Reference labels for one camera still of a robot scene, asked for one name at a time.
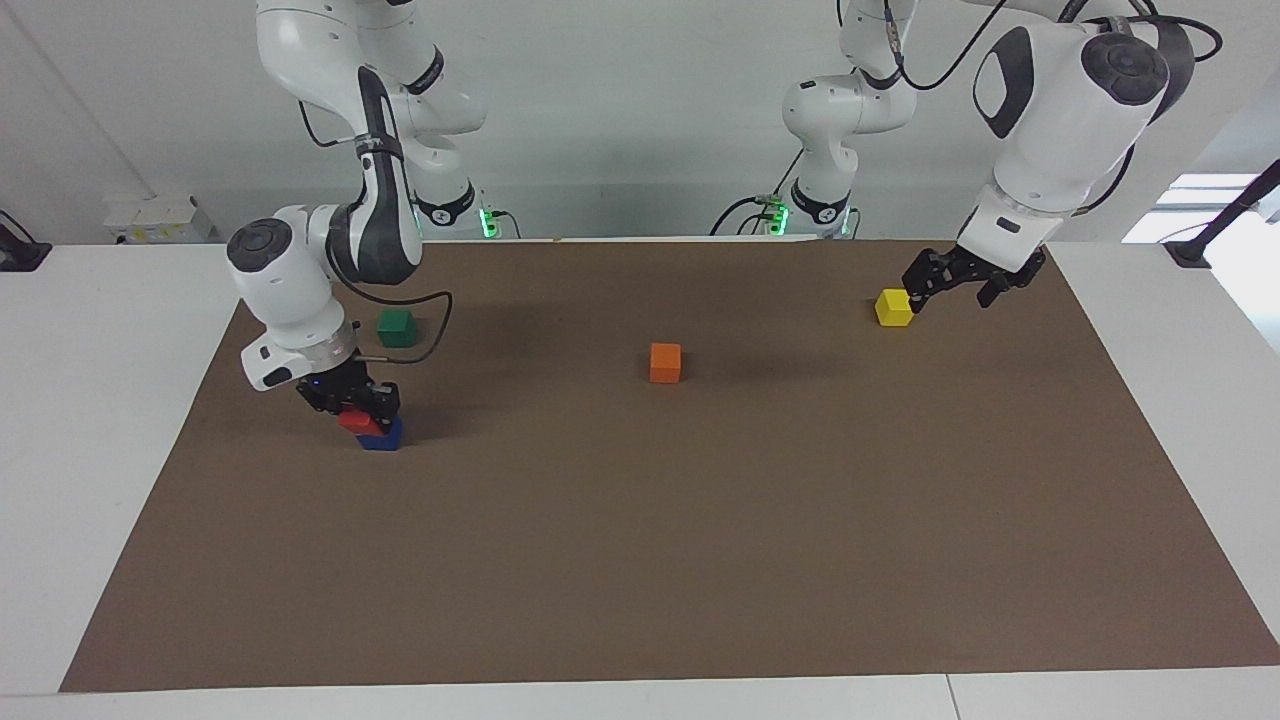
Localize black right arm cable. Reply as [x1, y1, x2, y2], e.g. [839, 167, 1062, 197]
[298, 98, 454, 365]

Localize black base cable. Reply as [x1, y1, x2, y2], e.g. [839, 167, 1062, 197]
[711, 193, 793, 237]

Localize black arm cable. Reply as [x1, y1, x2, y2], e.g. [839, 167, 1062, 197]
[298, 98, 454, 365]
[885, 0, 1223, 93]

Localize brown table mat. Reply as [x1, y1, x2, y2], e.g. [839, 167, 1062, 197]
[58, 238, 1280, 693]

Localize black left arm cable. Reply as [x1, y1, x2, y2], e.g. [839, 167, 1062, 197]
[885, 0, 1223, 93]

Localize black table clamp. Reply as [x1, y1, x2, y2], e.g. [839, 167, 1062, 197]
[0, 210, 53, 273]
[1165, 158, 1280, 269]

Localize white box with yellow labels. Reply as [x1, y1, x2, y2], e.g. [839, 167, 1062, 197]
[103, 195, 216, 244]

